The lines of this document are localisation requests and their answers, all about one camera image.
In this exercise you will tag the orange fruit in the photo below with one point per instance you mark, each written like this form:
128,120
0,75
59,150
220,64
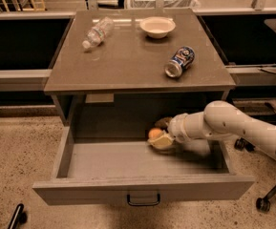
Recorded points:
155,132

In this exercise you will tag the open grey drawer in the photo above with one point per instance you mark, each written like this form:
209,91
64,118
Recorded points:
90,171

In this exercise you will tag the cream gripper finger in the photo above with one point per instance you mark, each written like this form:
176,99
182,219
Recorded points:
162,142
163,123

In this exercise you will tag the clear plastic water bottle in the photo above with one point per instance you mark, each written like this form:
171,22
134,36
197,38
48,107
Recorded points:
98,33

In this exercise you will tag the wire mesh basket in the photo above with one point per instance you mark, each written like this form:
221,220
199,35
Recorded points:
167,4

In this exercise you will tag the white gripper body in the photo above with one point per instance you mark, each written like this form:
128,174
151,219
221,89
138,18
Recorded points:
177,129

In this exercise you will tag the blue soda can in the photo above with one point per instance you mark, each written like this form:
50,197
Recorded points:
179,62

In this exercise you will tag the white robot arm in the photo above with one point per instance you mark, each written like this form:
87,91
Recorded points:
219,120

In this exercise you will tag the white bowl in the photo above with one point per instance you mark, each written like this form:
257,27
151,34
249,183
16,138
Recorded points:
157,27

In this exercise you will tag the black stand leg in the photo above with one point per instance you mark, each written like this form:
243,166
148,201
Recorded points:
19,216

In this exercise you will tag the black drawer handle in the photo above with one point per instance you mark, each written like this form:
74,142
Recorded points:
143,200

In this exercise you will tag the grey cabinet counter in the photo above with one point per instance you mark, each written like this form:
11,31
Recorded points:
129,61

